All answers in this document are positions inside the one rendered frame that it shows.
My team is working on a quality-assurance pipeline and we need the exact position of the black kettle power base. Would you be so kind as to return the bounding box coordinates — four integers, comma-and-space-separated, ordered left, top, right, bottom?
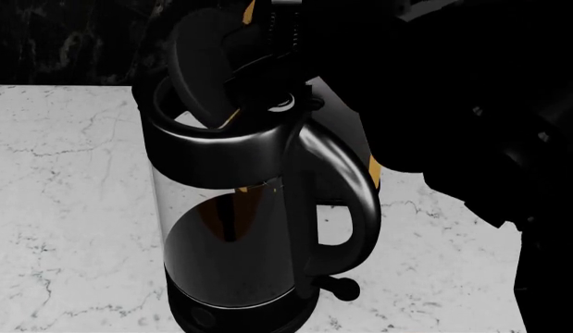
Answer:
167, 286, 322, 333

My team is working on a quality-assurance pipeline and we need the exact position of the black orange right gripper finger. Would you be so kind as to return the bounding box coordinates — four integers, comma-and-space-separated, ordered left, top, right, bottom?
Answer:
218, 105, 243, 131
306, 75, 384, 196

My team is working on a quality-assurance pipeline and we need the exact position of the black glass electric kettle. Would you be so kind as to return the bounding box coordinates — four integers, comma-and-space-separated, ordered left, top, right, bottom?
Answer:
131, 74, 384, 310

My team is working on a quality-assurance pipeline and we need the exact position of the black kettle lid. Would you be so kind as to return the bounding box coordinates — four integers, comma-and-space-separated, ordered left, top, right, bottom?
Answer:
168, 6, 244, 130

